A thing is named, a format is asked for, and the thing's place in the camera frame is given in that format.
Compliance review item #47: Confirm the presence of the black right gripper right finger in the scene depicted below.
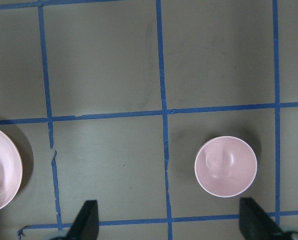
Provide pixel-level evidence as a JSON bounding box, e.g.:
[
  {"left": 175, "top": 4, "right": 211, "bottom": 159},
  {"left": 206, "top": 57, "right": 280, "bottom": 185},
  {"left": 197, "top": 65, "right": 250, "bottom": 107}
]
[{"left": 239, "top": 197, "right": 284, "bottom": 240}]

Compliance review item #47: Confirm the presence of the pink bowl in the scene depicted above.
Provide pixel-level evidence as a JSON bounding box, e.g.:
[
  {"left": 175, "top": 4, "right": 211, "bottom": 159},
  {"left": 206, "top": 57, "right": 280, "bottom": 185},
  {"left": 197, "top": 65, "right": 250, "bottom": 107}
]
[{"left": 194, "top": 136, "right": 258, "bottom": 198}]

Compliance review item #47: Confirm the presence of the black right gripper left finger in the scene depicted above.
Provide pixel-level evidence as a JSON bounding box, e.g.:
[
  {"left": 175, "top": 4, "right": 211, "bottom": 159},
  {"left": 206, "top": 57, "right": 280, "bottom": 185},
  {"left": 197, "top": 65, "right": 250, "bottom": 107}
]
[{"left": 65, "top": 200, "right": 100, "bottom": 240}]

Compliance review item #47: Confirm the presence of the pink plate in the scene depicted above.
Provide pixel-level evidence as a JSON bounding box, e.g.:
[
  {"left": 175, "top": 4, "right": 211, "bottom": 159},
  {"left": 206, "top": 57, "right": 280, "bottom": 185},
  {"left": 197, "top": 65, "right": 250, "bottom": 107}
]
[{"left": 0, "top": 130, "right": 23, "bottom": 210}]

